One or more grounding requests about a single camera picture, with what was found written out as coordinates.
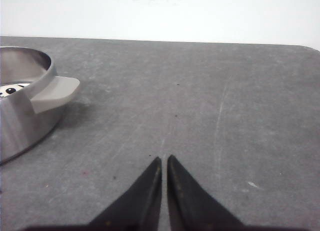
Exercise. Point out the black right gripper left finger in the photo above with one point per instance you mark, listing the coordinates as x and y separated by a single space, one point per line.
137 209

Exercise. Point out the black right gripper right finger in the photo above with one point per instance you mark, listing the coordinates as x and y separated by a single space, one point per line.
191 208

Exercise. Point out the panda bun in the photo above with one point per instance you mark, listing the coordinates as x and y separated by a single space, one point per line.
8 89

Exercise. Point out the stainless steel steamer pot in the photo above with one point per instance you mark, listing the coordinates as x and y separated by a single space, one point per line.
28 115

